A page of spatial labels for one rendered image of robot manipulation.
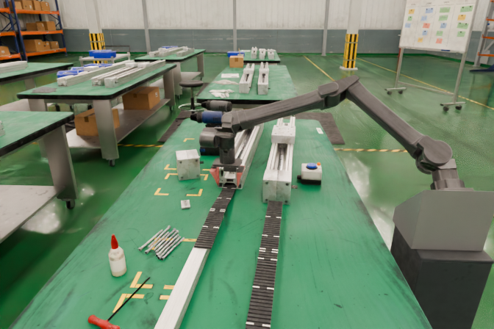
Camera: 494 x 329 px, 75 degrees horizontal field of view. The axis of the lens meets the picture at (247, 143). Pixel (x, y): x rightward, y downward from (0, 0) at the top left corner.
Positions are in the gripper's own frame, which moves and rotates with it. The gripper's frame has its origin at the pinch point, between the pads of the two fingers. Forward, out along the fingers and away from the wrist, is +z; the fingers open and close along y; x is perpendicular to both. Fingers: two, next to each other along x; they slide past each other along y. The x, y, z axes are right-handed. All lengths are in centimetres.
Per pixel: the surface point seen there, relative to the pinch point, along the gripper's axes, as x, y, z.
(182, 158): -8.6, 20.7, -5.4
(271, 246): 33.3, -19.4, 1.2
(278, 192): 5.0, -19.7, -0.3
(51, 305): 58, 30, 4
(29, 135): -51, 131, 4
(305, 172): -12.0, -29.3, -1.2
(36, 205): -62, 149, 59
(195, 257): 40.7, 0.5, 1.4
